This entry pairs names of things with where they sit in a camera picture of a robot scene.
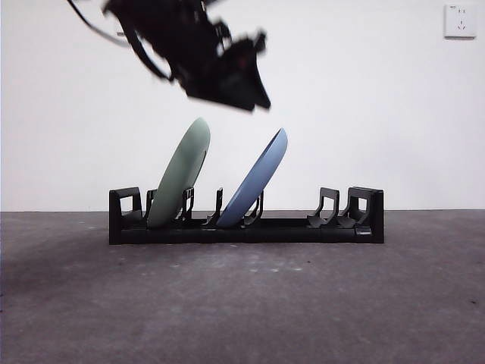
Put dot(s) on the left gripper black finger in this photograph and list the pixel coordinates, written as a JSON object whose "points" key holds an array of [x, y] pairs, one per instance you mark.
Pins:
{"points": [[235, 93]]}

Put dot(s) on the blue round plate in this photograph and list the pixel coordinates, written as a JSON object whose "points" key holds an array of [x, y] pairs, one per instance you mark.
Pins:
{"points": [[257, 178]]}

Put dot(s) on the pale green round plate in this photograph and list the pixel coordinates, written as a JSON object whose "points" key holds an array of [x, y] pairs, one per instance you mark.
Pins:
{"points": [[182, 170]]}

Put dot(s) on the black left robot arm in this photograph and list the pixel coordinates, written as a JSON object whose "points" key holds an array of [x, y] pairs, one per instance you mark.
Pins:
{"points": [[178, 30]]}

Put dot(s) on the black plastic plate rack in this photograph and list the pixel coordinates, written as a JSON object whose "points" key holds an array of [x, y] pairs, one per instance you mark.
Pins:
{"points": [[284, 233]]}

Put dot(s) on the white wall socket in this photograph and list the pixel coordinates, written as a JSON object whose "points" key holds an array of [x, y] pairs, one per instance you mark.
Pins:
{"points": [[460, 21]]}

